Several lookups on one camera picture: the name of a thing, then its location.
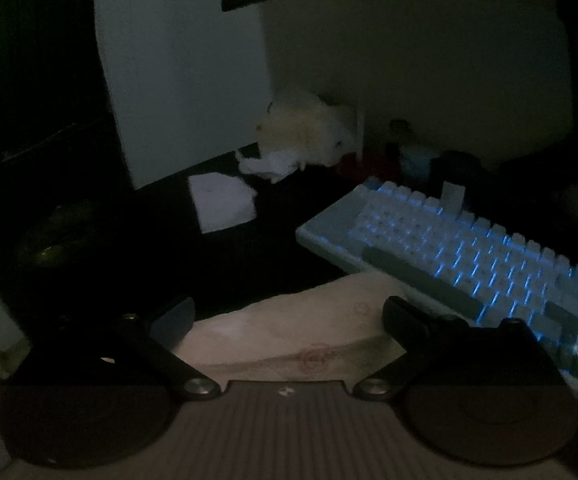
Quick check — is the crumpled white tissue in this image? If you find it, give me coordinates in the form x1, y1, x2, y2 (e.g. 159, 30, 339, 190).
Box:
235, 147, 301, 184

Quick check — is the dark bowl with yellowish contents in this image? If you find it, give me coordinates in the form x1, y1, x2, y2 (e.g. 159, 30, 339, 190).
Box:
16, 199, 108, 272

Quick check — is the small blue object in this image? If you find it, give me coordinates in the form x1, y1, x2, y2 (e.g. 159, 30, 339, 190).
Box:
401, 147, 433, 184

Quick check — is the small white card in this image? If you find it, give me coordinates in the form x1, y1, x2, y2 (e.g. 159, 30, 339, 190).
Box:
441, 180, 466, 216

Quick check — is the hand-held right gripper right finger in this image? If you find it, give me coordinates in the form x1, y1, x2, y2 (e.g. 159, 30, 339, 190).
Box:
353, 296, 568, 402

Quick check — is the white backlit keyboard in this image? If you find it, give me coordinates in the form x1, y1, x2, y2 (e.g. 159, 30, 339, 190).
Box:
296, 178, 578, 397

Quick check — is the fluffy cream plush toy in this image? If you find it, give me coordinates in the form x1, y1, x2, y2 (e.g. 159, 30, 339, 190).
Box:
256, 87, 365, 169

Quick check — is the white printed paper napkin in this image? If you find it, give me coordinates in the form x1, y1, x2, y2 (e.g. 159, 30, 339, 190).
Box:
178, 272, 411, 382

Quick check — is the flat white paper sheet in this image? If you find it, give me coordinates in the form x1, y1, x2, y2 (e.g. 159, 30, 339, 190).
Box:
187, 172, 259, 235

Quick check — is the large dark cabinet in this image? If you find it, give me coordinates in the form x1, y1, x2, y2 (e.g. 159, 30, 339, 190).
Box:
0, 0, 131, 197

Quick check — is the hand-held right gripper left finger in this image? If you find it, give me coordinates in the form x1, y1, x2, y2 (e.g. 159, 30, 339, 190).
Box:
0, 297, 221, 402

